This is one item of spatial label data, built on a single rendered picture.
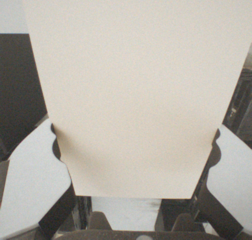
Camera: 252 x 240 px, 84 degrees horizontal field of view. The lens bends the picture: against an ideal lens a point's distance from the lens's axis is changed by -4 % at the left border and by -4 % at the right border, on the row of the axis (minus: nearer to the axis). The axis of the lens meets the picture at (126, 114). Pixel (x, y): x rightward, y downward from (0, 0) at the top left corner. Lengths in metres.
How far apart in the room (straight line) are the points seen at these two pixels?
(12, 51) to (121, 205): 0.93
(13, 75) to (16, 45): 0.08
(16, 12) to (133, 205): 1.06
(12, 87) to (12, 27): 0.22
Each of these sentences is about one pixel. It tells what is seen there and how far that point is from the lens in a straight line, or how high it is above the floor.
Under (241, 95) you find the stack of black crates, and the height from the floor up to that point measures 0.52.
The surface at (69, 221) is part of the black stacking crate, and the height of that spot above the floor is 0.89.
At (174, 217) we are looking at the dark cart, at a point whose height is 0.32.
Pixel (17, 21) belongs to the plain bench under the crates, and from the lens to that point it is 0.62.
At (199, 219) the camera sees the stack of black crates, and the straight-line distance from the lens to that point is 1.63.
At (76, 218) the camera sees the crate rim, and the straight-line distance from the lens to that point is 0.69.
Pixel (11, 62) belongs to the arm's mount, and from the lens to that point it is 0.49.
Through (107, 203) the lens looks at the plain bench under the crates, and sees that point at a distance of 1.04.
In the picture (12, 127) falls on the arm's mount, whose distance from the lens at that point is 0.49.
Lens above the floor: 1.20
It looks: 62 degrees down
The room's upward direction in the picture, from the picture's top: 177 degrees counter-clockwise
